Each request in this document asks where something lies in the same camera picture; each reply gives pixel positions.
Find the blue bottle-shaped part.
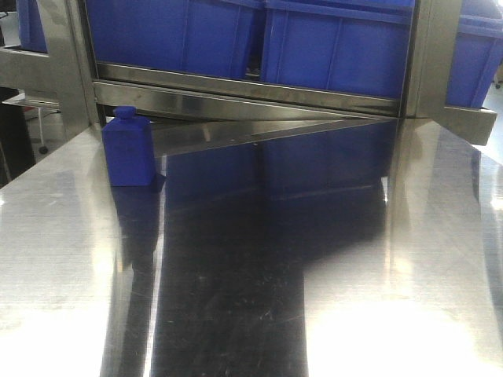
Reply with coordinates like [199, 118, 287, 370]
[101, 106, 156, 186]

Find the blue plastic bin left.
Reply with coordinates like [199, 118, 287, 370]
[86, 1, 263, 79]

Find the blue plastic bin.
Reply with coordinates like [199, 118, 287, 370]
[260, 1, 413, 99]
[86, 1, 263, 79]

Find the blue plastic bin right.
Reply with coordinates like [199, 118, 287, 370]
[260, 1, 413, 99]

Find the blue bin far right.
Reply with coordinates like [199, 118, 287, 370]
[446, 1, 502, 108]

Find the blue bin far left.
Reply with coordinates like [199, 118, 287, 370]
[16, 0, 47, 53]

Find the stainless steel shelf frame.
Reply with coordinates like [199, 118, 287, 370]
[1, 1, 497, 145]

